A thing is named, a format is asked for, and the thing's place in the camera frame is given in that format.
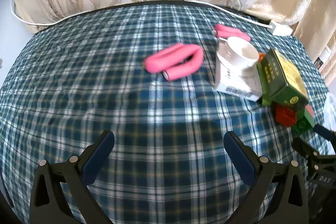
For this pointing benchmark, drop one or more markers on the blue plaid cloth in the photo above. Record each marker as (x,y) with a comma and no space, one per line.
(131,108)

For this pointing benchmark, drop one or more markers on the orange toy block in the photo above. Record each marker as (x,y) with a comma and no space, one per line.
(260,56)

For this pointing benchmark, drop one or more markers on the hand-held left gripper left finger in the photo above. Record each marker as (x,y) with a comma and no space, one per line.
(97,158)

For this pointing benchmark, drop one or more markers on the red toy block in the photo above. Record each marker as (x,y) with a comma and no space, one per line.
(286,116)

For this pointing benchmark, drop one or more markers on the green toy block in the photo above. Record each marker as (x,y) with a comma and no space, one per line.
(304,124)

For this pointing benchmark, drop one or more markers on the white power strip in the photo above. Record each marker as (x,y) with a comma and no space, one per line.
(281,28)

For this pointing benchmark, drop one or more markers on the pink hand grip exerciser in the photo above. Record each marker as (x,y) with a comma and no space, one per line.
(162,61)
(231,32)

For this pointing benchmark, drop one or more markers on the green patterned box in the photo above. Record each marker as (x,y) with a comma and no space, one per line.
(281,77)

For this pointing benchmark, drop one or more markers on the white cup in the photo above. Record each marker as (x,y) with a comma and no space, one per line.
(239,54)

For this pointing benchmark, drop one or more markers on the white medicine box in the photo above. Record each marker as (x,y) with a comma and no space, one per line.
(236,83)

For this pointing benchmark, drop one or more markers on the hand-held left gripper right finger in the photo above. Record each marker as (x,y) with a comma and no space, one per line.
(240,158)

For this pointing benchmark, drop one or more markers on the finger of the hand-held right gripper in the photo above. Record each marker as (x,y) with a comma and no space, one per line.
(305,149)
(325,133)

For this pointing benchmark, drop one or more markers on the white plastic bag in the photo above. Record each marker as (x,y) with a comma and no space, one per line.
(330,113)

